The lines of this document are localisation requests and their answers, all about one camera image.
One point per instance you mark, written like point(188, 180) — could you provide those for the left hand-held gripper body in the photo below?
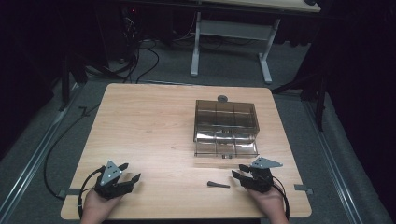
point(109, 183)

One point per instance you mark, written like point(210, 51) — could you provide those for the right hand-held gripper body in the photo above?
point(261, 179)

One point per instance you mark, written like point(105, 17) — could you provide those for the dark wedge-shaped piece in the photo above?
point(216, 185)

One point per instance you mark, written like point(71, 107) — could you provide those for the clear brown drawer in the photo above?
point(226, 148)

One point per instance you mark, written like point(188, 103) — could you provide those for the clear brown drawer box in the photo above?
point(226, 119)

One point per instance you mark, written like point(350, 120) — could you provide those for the person's left hand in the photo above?
point(97, 207)

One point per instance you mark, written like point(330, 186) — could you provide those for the person's right hand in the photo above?
point(270, 205)

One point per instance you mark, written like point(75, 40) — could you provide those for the grey tape strip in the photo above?
point(303, 188)
point(72, 192)

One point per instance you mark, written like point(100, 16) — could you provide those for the small round grey knob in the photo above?
point(222, 99)

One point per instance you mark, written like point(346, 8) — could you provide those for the black stand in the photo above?
point(65, 84)
point(317, 93)

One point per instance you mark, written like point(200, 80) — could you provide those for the white-legged desk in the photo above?
point(232, 29)

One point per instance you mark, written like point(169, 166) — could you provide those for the metal floor rail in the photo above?
point(331, 161)
point(32, 158)

